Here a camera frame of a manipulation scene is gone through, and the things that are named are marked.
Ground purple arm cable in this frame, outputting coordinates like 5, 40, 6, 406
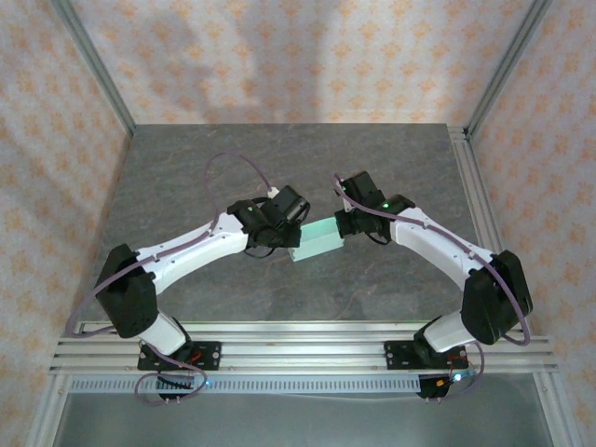
64, 153, 280, 405
331, 172, 534, 402

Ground aluminium side rail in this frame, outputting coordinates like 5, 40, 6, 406
448, 125, 532, 337

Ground aluminium corner post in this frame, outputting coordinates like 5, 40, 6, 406
464, 0, 556, 137
51, 0, 137, 137

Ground aluminium base rail beam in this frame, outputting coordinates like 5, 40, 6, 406
48, 320, 558, 373

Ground black base connector bracket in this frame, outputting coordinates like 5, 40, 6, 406
156, 374, 196, 404
416, 370, 477, 404

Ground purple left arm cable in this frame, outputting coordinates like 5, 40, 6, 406
64, 153, 280, 405

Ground aluminium frame leg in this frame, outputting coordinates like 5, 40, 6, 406
532, 372, 573, 447
26, 372, 72, 447

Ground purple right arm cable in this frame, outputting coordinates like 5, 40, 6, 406
331, 172, 534, 402

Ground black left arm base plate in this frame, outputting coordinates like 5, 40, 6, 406
137, 341, 223, 373

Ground teal paper box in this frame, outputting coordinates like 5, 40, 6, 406
287, 217, 345, 264

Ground grey slotted cable duct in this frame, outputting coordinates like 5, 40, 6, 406
69, 376, 423, 395

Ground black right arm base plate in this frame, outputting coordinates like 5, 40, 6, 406
384, 341, 469, 373

